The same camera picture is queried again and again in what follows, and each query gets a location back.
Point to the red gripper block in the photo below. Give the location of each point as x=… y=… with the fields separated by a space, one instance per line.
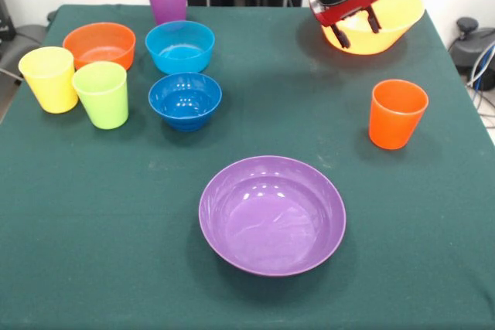
x=344 y=7

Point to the large yellow plastic bowl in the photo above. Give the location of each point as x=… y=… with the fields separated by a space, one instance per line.
x=402 y=9

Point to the red plastic cup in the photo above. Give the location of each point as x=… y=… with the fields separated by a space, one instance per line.
x=394 y=121

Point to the dark blue plastic bowl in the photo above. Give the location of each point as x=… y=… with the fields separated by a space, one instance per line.
x=185 y=104

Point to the purple plastic bowl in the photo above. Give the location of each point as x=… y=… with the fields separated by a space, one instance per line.
x=270 y=222

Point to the light blue plastic bowl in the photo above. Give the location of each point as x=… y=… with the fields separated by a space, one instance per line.
x=179 y=55

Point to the purple plastic cup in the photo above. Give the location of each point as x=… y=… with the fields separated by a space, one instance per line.
x=166 y=1

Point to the orange-red plastic bowl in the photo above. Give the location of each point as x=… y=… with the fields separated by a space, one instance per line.
x=100 y=42

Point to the green plastic cup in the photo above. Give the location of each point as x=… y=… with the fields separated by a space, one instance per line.
x=102 y=98

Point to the yellow plastic cup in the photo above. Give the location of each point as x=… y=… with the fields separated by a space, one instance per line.
x=50 y=82

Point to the dark green tablecloth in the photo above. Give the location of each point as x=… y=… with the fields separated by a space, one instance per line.
x=96 y=210

